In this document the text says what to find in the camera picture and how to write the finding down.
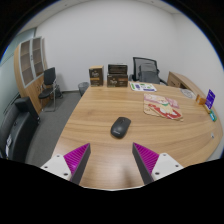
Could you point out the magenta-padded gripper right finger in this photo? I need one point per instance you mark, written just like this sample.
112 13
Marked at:
162 164

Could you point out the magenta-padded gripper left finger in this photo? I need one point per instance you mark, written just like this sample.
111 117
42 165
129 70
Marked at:
61 164

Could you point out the black computer mouse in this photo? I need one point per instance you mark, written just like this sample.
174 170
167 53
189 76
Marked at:
120 127

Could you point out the cartoon print mouse pad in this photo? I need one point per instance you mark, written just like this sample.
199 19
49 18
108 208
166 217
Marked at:
161 106

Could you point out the black leather sofa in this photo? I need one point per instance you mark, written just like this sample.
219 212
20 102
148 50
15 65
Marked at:
18 130

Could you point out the teal card pack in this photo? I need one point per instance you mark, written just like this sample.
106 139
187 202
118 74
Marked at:
213 116

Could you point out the small orange box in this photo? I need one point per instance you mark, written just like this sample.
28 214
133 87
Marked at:
200 99

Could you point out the round grey disc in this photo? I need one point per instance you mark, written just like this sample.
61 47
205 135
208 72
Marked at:
187 93

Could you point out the black mesh waste bin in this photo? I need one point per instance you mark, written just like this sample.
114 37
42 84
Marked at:
83 88

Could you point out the white sticker sheet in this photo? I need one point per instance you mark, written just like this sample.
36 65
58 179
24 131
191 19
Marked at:
142 87

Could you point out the purple card stand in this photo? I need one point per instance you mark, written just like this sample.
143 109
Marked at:
210 98

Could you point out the wooden side cabinet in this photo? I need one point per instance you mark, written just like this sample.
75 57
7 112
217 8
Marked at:
181 81

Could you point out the wooden shelf unit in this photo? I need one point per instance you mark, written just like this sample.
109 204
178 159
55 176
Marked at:
25 83

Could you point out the black visitor chair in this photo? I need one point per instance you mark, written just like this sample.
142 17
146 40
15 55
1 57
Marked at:
49 76

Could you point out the grey backpack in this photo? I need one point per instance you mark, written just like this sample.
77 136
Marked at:
149 74

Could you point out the wide brown cardboard box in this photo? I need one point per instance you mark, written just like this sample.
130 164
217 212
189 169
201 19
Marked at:
117 81

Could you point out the small brown cardboard box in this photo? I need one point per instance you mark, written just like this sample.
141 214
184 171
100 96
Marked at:
96 76

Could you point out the black mesh office chair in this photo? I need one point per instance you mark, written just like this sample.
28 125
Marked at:
136 66

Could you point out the dark brown cardboard box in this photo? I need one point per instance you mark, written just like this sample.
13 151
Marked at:
117 69

